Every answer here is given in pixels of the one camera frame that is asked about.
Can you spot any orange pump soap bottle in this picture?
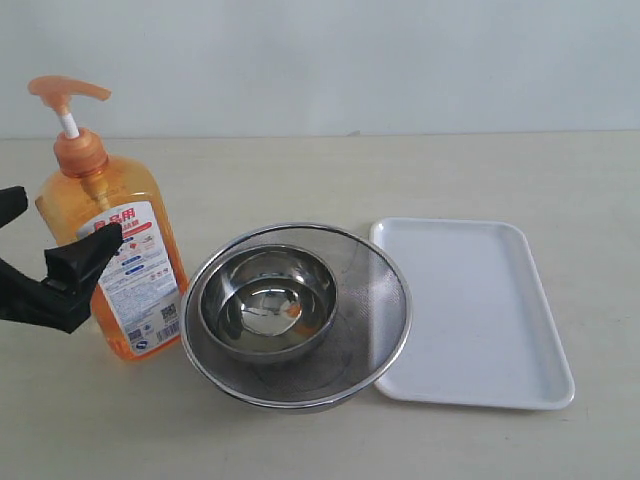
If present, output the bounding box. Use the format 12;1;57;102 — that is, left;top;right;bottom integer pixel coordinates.
27;74;183;366

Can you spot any white rectangular plastic tray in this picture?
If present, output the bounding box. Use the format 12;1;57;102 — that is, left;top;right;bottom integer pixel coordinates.
369;217;575;410

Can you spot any small stainless steel bowl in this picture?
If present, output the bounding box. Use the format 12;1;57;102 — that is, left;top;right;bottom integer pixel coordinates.
197;244;338;365

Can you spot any steel mesh strainer basket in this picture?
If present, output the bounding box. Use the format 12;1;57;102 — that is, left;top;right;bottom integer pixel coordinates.
180;222;412;413

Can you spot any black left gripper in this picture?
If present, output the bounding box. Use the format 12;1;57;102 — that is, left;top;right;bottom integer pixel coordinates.
0;186;123;334

